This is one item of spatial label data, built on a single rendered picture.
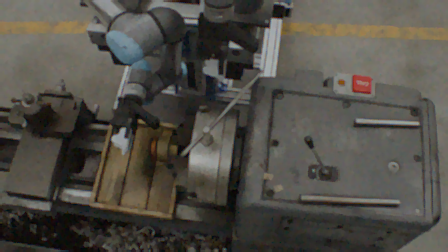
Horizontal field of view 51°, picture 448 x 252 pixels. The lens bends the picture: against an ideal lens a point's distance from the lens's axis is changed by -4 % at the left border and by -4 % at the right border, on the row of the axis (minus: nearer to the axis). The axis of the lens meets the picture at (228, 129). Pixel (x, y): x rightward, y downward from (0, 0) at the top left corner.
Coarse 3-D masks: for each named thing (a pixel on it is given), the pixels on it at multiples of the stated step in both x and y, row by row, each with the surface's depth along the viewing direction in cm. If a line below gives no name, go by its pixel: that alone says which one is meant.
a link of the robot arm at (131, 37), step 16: (96, 0) 149; (112, 0) 148; (112, 16) 145; (128, 16) 142; (144, 16) 142; (112, 32) 139; (128, 32) 139; (144, 32) 140; (160, 32) 142; (112, 48) 145; (128, 48) 138; (144, 48) 141
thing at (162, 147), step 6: (156, 138) 158; (162, 138) 158; (168, 138) 157; (150, 144) 157; (156, 144) 157; (162, 144) 156; (168, 144) 156; (174, 144) 157; (150, 150) 157; (156, 150) 157; (162, 150) 156; (168, 150) 156; (174, 150) 157; (150, 156) 158; (156, 156) 158; (162, 156) 156
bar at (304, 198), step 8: (304, 200) 132; (312, 200) 132; (320, 200) 132; (328, 200) 132; (336, 200) 132; (344, 200) 132; (352, 200) 132; (360, 200) 132; (368, 200) 132; (376, 200) 132; (384, 200) 132; (392, 200) 132
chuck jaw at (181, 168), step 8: (168, 160) 155; (176, 160) 155; (184, 160) 155; (168, 168) 158; (176, 168) 154; (184, 168) 154; (176, 176) 155; (184, 176) 152; (176, 184) 150; (184, 184) 151; (192, 192) 150
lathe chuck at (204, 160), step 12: (216, 108) 154; (204, 120) 148; (216, 132) 145; (204, 144) 144; (216, 144) 144; (192, 156) 144; (204, 156) 143; (216, 156) 143; (192, 168) 144; (204, 168) 144; (216, 168) 144; (192, 180) 146; (204, 180) 145; (216, 180) 145; (204, 192) 148
